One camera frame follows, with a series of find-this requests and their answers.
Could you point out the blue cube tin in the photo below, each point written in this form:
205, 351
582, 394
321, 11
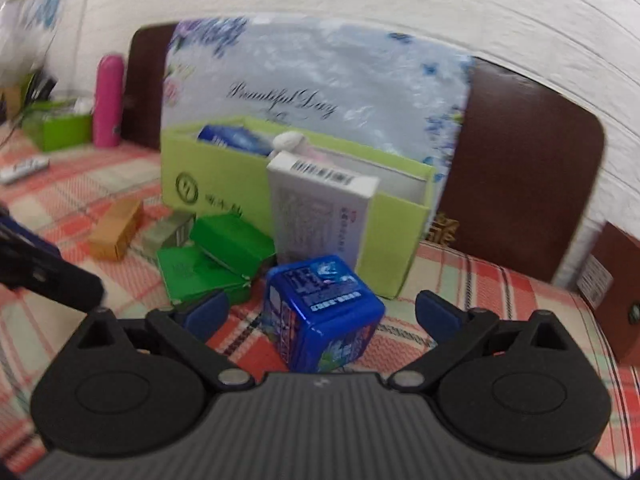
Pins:
319, 315

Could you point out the brown wooden headboard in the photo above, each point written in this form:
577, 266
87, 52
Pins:
523, 170

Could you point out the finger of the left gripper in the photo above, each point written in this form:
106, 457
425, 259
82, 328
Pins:
30, 262

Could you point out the white orange medicine box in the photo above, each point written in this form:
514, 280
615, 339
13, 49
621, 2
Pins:
318, 209

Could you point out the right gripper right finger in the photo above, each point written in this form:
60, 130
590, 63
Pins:
458, 334

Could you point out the floral plastic bag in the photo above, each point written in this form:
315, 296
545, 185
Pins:
402, 94

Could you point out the brown cardboard box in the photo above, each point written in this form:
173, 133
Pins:
610, 285

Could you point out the pink thermos bottle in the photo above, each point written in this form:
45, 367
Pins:
107, 112

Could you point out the white remote control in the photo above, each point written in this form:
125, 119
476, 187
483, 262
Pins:
25, 168

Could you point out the small gold box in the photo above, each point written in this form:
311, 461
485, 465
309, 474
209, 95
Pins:
113, 233

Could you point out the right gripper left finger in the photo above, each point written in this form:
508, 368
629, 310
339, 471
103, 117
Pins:
184, 333

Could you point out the olive grey small box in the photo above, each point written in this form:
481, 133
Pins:
171, 231

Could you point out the blue box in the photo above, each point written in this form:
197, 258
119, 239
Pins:
237, 138

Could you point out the light green organizer box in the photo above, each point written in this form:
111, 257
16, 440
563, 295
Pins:
207, 179

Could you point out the white tube in organizer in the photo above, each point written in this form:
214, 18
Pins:
295, 143

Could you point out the green tissue box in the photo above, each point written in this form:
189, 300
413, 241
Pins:
54, 126

